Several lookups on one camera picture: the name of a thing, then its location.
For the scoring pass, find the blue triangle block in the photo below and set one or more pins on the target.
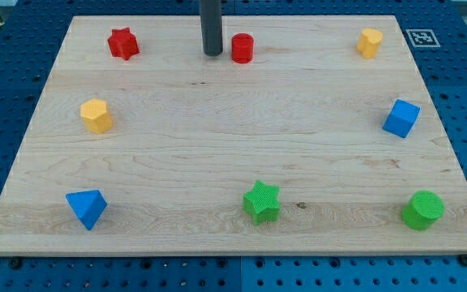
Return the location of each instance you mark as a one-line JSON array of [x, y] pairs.
[[87, 206]]

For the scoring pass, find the blue cube block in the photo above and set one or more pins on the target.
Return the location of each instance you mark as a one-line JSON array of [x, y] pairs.
[[401, 118]]

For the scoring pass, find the light wooden board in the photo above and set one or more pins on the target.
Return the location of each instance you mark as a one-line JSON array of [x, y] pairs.
[[192, 134]]

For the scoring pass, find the green star block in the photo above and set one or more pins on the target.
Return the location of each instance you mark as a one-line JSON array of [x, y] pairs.
[[262, 203]]

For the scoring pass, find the green cylinder block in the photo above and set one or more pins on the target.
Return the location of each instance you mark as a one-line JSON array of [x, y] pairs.
[[422, 210]]

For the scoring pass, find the white fiducial marker tag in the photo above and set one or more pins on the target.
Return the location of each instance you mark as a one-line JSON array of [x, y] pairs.
[[422, 38]]

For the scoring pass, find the yellow hexagon block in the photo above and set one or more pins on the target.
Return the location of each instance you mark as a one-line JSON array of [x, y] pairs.
[[96, 116]]

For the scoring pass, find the yellow heart block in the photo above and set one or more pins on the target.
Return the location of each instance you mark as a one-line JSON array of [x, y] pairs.
[[369, 42]]

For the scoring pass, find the red cylinder block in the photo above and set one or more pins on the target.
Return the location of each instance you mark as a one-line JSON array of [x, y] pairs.
[[242, 45]]

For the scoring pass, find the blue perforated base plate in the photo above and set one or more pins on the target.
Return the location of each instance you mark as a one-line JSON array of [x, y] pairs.
[[29, 42]]

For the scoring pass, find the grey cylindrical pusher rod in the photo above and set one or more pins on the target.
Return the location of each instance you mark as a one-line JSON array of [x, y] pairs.
[[210, 14]]

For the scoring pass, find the red star block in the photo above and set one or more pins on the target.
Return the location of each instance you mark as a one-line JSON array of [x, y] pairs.
[[123, 43]]

